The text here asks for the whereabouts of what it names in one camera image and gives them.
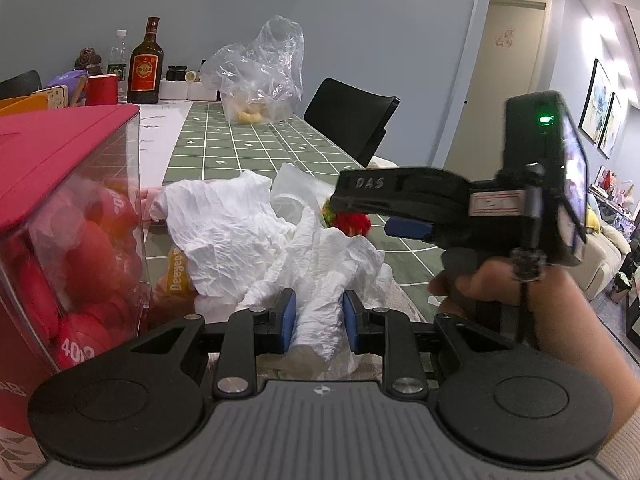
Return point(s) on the cream door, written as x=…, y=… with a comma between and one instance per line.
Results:
x=495, y=85

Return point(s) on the pink cloth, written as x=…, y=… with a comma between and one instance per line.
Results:
x=150, y=202

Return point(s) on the small black jar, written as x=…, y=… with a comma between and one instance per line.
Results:
x=176, y=73

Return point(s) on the cream sofa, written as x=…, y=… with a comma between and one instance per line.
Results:
x=607, y=250

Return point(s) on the red cup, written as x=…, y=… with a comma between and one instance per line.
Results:
x=102, y=90

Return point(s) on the clear plastic bag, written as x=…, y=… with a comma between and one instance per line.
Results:
x=260, y=70

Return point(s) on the framed wall painting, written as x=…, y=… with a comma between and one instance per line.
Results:
x=595, y=102
x=611, y=127

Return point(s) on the brown liquor bottle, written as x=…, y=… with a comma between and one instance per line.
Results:
x=146, y=70

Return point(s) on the white plastic packet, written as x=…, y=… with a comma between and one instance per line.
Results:
x=305, y=185

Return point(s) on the person's right forearm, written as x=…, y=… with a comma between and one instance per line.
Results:
x=585, y=345

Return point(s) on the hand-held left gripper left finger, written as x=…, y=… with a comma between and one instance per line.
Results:
x=286, y=325

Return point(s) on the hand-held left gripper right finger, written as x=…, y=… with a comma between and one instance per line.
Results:
x=352, y=327

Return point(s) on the person's right hand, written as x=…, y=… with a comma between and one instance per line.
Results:
x=490, y=287

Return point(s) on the red and yellow crochet item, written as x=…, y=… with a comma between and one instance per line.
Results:
x=352, y=222

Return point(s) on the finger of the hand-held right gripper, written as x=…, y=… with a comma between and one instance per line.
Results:
x=410, y=228

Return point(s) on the beige wooden box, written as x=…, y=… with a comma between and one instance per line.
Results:
x=50, y=97

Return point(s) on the orange snack packet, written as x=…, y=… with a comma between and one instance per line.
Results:
x=175, y=280

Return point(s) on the yellow fruit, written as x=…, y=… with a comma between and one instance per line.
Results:
x=249, y=117

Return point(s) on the brown figurine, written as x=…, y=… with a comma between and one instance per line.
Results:
x=88, y=60

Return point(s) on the white plastic bag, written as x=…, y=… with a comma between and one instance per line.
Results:
x=235, y=240

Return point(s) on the clear water bottle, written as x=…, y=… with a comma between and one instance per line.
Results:
x=118, y=65

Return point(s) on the black chair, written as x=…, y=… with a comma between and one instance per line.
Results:
x=20, y=85
x=350, y=120

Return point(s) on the green checked tablecloth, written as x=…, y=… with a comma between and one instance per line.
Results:
x=240, y=145

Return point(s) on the purple packet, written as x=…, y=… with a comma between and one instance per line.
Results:
x=67, y=80

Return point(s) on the red box with clear side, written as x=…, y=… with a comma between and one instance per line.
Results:
x=65, y=200

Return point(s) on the white printed table runner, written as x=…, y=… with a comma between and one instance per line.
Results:
x=155, y=140

